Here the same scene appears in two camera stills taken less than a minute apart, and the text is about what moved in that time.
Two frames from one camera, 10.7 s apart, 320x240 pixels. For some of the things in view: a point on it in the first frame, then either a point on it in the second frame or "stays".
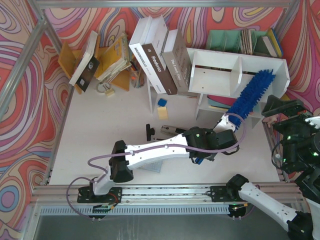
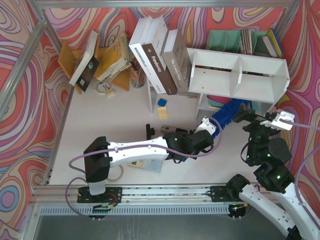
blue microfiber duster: (243, 104) -> (225, 114)
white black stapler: (172, 130) stays
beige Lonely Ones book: (177, 61) stays
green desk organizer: (230, 41) stays
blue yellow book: (274, 38) stays
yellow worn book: (115, 57) stays
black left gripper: (230, 135) -> (151, 132)
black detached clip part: (149, 131) stays
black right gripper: (285, 122) -> (249, 115)
